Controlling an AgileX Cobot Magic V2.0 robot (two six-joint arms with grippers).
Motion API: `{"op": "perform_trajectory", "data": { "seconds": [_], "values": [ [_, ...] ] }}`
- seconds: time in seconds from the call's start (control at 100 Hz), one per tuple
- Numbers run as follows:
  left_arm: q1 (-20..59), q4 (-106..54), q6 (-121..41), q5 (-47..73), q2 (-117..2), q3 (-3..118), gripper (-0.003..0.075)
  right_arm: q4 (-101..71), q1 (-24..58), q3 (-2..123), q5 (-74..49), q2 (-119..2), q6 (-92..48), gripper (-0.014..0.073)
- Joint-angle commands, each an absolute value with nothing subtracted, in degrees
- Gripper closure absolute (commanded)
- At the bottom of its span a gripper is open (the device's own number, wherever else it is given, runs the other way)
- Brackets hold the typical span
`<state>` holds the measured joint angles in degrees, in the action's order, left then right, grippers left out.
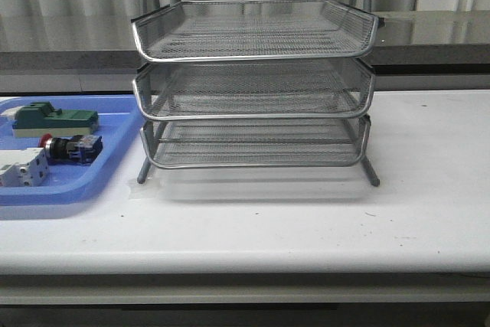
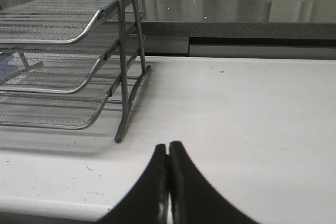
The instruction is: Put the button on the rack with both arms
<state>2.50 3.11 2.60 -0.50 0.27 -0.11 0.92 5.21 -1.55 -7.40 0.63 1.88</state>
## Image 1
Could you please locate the silver rack frame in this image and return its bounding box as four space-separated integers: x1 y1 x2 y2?
136 0 385 188

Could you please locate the green and beige switch block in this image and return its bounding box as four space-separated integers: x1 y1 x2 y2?
1 101 100 138

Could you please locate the blue plastic tray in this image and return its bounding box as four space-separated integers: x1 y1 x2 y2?
1 94 143 206

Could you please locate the silver mesh tray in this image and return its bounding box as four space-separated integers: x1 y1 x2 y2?
132 58 375 121
131 0 380 63
140 116 371 169

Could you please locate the red emergency push button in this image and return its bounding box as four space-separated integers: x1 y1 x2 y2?
38 133 103 165

